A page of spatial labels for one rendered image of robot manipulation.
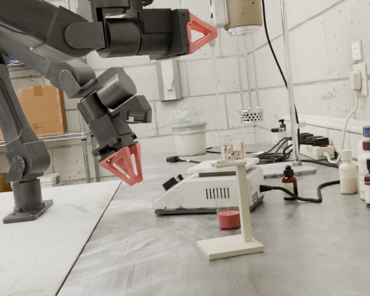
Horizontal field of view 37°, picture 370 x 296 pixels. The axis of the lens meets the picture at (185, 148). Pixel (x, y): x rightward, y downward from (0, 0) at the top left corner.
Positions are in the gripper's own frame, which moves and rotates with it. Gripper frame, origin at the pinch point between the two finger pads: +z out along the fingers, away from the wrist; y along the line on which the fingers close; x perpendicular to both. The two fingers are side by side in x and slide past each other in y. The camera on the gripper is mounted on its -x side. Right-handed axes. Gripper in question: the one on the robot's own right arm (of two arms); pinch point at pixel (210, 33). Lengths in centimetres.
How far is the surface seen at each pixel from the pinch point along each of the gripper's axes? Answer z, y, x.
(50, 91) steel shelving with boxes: 54, 229, -2
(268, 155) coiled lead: 65, 63, 32
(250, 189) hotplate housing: 8.9, 5.1, 28.2
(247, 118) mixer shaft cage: 39, 40, 17
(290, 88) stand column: 50, 35, 11
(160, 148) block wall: 121, 230, 40
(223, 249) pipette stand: -11.0, -12.3, 31.5
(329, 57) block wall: 81, 48, 3
